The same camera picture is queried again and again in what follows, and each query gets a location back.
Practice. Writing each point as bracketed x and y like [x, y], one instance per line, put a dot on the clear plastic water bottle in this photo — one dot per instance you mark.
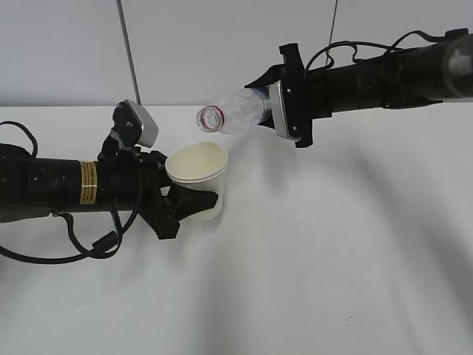
[236, 113]

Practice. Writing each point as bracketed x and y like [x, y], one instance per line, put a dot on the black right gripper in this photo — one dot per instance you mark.
[292, 74]

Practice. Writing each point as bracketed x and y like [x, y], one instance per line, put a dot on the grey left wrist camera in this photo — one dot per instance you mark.
[133, 125]

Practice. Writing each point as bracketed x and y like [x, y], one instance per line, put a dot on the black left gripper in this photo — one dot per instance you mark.
[135, 181]

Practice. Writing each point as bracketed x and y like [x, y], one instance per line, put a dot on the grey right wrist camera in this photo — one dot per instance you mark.
[280, 121]

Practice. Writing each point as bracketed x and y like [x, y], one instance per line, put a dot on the white paper cup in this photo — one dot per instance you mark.
[200, 167]

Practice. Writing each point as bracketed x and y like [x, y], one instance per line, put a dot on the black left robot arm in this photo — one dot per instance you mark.
[37, 187]

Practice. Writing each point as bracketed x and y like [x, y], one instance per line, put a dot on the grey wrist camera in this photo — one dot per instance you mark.
[280, 121]
[133, 125]

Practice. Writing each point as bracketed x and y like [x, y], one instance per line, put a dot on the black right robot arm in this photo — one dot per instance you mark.
[400, 78]

